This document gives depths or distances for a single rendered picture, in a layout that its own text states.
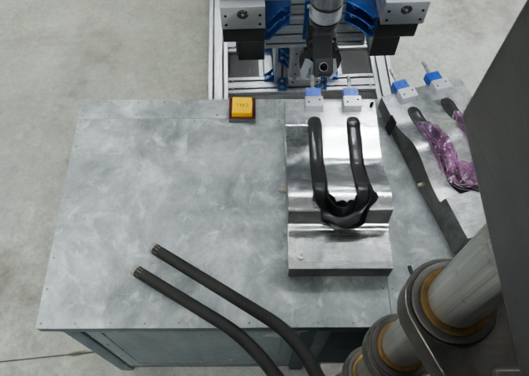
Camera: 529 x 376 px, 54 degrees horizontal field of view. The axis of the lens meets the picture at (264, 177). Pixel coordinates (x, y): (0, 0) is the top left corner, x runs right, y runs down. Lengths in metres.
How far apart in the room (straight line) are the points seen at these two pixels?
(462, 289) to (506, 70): 0.25
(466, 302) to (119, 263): 1.05
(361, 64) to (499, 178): 2.24
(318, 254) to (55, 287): 0.67
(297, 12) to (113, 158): 0.77
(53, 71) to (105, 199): 1.53
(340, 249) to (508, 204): 1.04
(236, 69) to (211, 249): 1.26
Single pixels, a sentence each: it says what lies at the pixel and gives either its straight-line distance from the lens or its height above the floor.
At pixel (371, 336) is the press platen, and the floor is 1.29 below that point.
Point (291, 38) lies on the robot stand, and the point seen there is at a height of 0.73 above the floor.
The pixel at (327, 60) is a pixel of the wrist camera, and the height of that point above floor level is 1.15.
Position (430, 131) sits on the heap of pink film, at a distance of 1.51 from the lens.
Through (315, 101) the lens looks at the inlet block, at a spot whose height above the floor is 0.92.
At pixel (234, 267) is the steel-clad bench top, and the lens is 1.38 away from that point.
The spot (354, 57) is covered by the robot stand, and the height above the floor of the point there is 0.21.
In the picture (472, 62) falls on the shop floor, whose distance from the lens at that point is 3.00.
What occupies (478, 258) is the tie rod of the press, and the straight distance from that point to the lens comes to 0.47.
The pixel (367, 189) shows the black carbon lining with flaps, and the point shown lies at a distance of 1.37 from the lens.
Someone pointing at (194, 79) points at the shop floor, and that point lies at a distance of 2.75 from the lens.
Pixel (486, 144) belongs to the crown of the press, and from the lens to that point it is 0.35.
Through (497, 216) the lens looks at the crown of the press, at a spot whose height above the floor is 1.83.
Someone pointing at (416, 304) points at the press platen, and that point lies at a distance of 0.61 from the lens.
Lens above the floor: 2.10
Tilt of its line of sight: 61 degrees down
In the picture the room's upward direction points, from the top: straight up
